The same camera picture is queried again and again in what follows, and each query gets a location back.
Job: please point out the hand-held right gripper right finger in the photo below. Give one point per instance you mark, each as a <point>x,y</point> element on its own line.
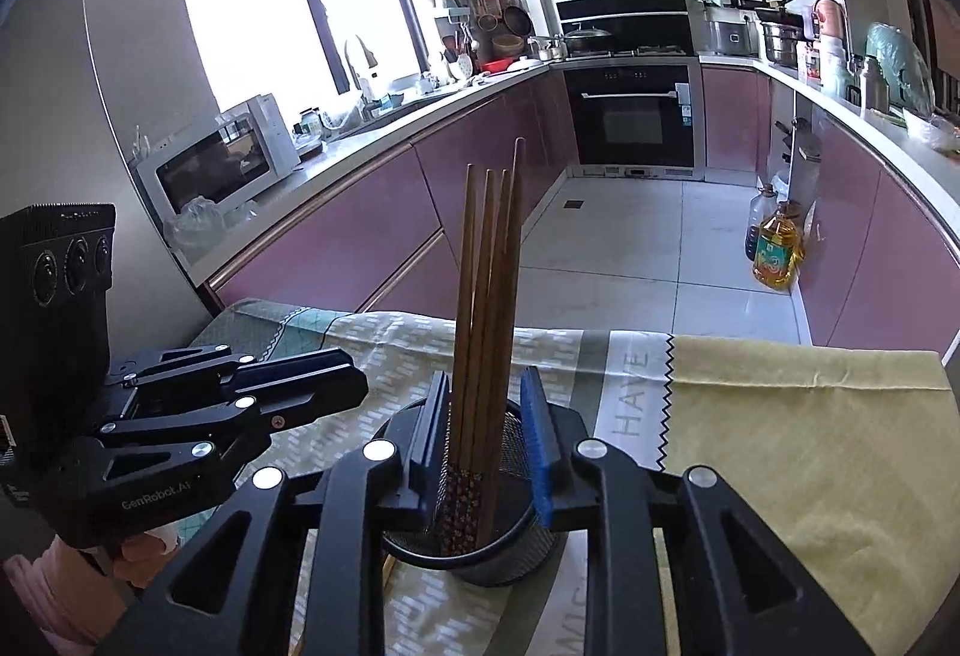
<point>538,453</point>

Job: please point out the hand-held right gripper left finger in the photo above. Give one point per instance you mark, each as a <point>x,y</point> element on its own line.
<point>426,450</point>

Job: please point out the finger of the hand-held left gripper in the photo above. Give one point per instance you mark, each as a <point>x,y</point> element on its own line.
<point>292,367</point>
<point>315,397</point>

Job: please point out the black mesh utensil holder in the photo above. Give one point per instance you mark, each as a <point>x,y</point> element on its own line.
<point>495,570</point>

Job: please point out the person's left forearm pink sleeve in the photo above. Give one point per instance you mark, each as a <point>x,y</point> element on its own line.
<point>52,596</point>

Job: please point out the person's left hand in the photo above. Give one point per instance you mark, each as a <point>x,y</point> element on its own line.
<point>150,546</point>

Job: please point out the clear plastic bag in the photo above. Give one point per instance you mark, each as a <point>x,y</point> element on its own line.
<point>199,221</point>

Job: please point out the white microwave oven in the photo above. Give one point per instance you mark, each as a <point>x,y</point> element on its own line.
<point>274,134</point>

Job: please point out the patterned tablecloth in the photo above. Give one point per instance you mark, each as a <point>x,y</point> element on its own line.
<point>787,476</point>

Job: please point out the pink base cabinets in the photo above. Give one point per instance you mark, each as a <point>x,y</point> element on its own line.
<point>855,236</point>
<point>450,161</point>

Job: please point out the kitchen faucet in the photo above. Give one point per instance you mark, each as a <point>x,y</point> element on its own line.
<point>360,63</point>

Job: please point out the yellow cooking oil bottle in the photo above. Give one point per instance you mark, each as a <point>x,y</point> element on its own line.
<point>776,251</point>

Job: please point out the dark liquid plastic bottle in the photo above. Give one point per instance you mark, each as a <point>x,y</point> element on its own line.
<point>759,225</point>

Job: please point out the black built-in oven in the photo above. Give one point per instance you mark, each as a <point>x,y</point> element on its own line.
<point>630,116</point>

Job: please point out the kitchen window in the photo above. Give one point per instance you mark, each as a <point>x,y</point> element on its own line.
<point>247,11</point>

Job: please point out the red basin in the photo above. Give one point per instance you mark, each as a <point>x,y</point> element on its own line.
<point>499,65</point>

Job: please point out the hanging utensil rack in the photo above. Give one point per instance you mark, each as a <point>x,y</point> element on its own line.
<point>499,11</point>

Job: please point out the gas stove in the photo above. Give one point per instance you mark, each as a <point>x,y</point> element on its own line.
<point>652,52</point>

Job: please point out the wok with lid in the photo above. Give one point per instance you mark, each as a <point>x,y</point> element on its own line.
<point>587,37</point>

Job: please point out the black range hood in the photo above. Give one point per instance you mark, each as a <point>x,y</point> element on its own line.
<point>622,18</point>

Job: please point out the silver rice cooker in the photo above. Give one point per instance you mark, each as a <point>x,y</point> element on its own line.
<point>727,37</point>

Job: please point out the stainless steel pot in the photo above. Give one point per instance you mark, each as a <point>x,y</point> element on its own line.
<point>781,41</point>

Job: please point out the white canister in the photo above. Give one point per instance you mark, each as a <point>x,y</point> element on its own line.
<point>832,67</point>

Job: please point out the steel thermos flask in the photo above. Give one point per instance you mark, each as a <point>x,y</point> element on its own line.
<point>874,86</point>

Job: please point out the pink jug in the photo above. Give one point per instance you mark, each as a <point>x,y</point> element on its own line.
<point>831,18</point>

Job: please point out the green plastic bag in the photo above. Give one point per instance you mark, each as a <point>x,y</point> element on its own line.
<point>900,63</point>

